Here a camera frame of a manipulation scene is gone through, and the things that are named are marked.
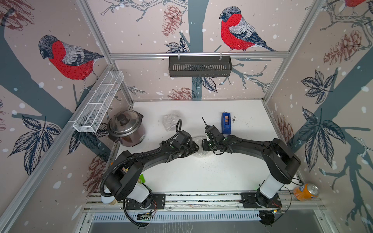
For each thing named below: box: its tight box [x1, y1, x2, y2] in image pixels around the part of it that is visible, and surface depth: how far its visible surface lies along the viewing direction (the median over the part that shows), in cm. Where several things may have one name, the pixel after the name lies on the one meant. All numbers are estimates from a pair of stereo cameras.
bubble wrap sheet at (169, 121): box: [162, 113, 180, 132], surface depth 100 cm
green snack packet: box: [137, 173, 146, 184], surface depth 82 cm
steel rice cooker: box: [107, 109, 146, 147], surface depth 87 cm
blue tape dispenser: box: [221, 112, 232, 135], surface depth 103 cm
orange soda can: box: [293, 183, 320, 202], surface depth 70 cm
